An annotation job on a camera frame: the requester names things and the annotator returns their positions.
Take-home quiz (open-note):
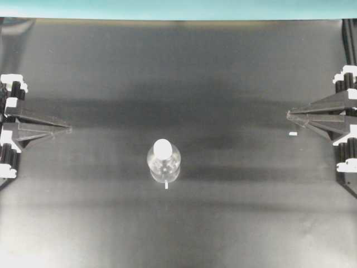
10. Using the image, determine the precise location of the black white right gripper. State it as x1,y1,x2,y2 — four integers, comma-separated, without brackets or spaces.
287,64,357,173

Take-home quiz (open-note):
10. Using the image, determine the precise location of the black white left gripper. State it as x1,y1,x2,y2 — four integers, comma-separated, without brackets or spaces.
1,74,72,179

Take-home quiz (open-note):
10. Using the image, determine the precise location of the white bottle cap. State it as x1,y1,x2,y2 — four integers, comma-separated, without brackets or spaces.
153,138,173,160

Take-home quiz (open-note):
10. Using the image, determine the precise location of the clear plastic bottle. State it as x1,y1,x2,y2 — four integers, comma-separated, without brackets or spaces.
147,142,181,184

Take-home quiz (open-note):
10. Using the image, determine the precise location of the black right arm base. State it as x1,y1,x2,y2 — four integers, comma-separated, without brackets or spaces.
336,140,356,198

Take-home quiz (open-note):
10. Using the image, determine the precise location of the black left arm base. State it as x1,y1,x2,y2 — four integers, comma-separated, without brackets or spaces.
1,155,20,189

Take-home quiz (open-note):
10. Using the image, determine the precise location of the black frame rail right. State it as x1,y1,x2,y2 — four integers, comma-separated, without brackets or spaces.
342,18,356,65

